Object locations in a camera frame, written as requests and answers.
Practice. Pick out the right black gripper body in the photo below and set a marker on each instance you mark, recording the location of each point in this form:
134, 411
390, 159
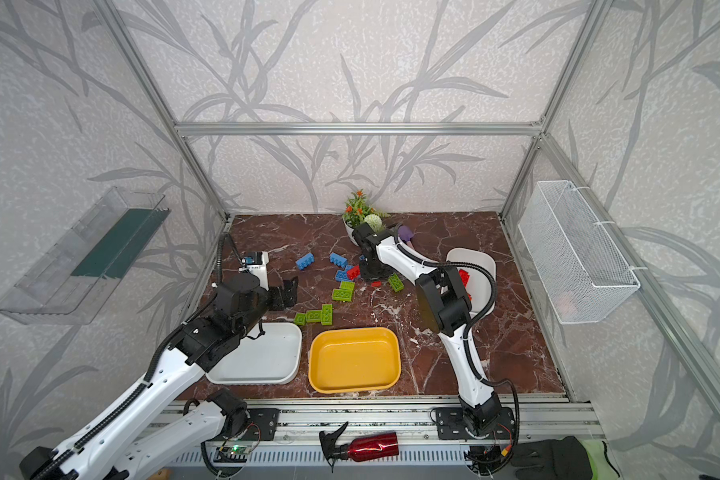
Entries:
369, 260

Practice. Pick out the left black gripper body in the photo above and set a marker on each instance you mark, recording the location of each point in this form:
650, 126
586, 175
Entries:
277, 294

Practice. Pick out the red lego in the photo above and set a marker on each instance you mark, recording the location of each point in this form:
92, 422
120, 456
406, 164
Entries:
465, 277
354, 273

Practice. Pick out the green lego row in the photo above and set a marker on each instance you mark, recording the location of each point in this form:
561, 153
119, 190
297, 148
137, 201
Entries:
322, 316

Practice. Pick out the green lego pair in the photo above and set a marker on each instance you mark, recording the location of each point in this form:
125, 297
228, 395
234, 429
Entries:
344, 292

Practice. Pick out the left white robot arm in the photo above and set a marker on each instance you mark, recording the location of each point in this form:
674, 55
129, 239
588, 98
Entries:
108, 447

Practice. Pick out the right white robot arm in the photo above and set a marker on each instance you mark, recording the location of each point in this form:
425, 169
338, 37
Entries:
452, 296

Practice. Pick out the blue lego middle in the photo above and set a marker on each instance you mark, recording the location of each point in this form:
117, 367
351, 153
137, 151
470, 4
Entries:
338, 260

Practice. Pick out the purple pink toy shovel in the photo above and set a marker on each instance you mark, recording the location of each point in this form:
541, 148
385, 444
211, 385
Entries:
405, 234

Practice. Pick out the potted flower plant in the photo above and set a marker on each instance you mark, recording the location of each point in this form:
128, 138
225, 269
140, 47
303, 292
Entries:
358, 211

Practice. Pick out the left white tray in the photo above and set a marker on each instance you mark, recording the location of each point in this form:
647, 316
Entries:
272, 359

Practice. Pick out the white tray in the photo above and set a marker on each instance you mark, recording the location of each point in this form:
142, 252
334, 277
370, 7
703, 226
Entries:
478, 287
272, 359

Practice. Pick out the blue lego far left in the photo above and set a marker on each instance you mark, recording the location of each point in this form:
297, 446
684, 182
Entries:
305, 261

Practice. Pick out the yellow tray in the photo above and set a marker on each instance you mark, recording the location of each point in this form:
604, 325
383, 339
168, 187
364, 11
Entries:
354, 360

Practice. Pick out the right white tray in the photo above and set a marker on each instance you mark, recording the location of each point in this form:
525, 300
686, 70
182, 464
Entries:
478, 287

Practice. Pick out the green circuit board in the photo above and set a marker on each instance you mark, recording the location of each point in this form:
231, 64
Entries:
233, 453

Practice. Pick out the red spray bottle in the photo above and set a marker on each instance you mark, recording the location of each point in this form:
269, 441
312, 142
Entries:
361, 449

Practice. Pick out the black glove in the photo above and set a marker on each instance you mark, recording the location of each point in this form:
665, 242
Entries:
551, 460

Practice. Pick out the clear wall shelf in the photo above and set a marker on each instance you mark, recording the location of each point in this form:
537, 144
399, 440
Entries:
72, 281

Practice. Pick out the white wire basket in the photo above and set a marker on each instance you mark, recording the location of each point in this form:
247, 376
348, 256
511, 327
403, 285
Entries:
583, 272

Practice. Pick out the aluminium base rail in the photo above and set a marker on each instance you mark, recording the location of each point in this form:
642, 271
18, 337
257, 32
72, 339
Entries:
300, 420

